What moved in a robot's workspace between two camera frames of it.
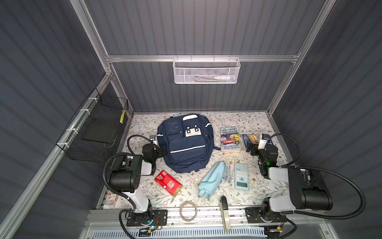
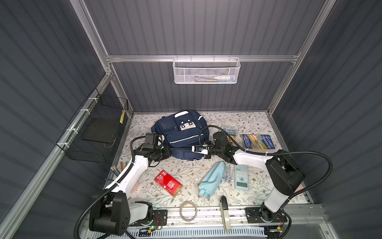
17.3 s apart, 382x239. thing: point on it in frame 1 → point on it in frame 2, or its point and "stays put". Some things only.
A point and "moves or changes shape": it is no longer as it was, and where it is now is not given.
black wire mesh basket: [90, 135] stays put
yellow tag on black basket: [122, 117] stays put
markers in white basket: [219, 78] stays put
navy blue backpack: [187, 141] moves or changes shape
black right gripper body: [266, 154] → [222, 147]
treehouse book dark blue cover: [254, 138] stays put
